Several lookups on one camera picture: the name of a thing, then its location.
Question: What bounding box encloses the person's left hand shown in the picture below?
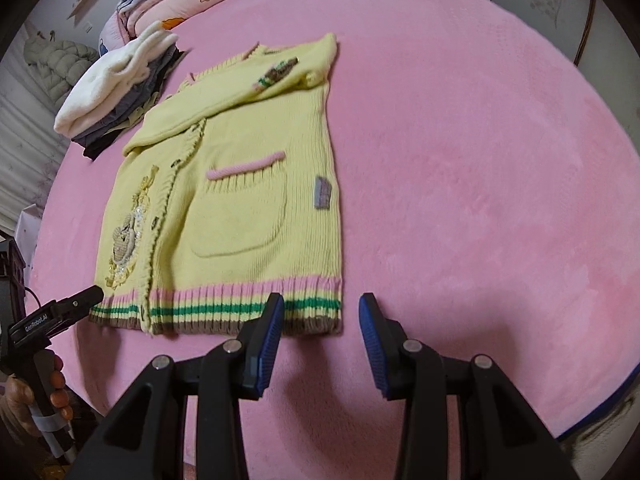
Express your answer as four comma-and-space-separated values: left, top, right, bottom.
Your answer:
0, 354, 75, 438

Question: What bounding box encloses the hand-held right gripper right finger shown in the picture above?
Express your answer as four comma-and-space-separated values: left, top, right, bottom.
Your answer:
358, 292, 581, 480

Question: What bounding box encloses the dark folded garment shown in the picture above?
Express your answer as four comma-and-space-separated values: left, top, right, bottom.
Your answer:
82, 130, 118, 162

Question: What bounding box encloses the pale pink printed cushion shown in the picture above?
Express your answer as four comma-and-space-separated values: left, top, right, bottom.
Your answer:
98, 12, 126, 56

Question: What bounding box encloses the floral wardrobe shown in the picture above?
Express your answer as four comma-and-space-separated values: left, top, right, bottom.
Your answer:
450, 0, 616, 68

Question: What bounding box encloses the pink bed cover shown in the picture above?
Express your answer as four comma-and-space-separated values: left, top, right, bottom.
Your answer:
25, 0, 640, 480

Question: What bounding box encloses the white fluffy folded garment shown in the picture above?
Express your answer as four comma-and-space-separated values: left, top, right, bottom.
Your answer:
54, 21, 180, 137

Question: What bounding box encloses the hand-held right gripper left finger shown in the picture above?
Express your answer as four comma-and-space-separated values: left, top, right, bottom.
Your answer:
75, 291, 286, 480

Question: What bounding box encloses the green puffer jacket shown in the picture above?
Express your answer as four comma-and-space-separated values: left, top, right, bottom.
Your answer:
24, 30, 101, 106

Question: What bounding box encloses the yellow knitted cardigan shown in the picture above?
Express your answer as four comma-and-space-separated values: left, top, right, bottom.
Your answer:
89, 32, 346, 337

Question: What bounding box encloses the yellow-green folded garment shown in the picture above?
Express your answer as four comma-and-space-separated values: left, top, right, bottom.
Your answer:
115, 105, 151, 131

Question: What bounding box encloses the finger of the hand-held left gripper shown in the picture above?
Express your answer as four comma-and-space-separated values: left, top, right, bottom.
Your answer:
47, 285, 105, 333

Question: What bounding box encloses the pink folded quilt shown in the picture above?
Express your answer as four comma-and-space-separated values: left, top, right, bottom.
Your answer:
116, 0, 251, 41

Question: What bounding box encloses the stack of dark folded clothes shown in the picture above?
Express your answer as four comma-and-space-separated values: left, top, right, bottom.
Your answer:
72, 50, 183, 143

